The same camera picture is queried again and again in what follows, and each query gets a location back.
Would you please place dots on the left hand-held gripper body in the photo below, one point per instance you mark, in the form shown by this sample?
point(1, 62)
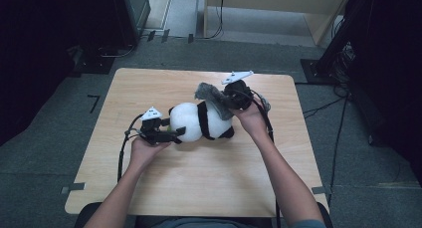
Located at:
point(150, 130)

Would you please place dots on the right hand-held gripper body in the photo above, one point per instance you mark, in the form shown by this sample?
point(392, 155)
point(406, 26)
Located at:
point(237, 93)

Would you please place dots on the grey cloth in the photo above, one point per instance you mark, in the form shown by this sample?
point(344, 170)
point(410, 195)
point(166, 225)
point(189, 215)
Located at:
point(214, 97)

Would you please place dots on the panda plush toy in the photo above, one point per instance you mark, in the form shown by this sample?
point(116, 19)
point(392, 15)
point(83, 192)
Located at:
point(199, 121)

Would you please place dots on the person's left hand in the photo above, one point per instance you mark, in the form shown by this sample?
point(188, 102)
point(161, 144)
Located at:
point(146, 153)

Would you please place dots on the person's right hand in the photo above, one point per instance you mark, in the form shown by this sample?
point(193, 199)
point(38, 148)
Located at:
point(252, 121)

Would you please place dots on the person's torso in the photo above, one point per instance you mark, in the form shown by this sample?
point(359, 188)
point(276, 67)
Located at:
point(199, 224)

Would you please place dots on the grey floor tape piece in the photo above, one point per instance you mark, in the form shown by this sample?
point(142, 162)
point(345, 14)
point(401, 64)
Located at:
point(320, 190)
point(73, 188)

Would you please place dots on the black metal stand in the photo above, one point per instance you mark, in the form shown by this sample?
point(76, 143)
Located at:
point(331, 45)

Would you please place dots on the dark cabinet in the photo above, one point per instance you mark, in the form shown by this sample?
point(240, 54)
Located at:
point(132, 12)

